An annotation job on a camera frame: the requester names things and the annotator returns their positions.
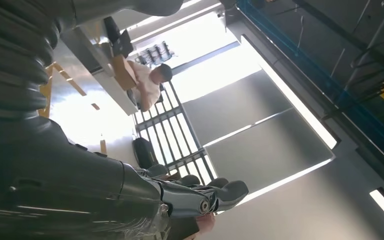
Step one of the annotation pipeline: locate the dark window grille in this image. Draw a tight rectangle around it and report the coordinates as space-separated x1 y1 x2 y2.
132 81 219 186

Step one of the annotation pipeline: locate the brown cardboard box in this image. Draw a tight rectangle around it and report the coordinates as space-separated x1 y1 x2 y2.
112 54 138 91

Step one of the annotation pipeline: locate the person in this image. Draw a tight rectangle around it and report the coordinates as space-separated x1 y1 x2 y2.
183 213 217 240
127 60 174 113

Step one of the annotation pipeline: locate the grey window blind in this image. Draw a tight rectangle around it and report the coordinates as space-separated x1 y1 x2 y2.
181 69 336 195

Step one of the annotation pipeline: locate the blue ceiling beam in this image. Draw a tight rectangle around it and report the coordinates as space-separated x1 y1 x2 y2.
236 0 384 167

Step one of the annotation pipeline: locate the wall rack with black sticks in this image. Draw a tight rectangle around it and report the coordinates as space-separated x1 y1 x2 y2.
138 41 176 66

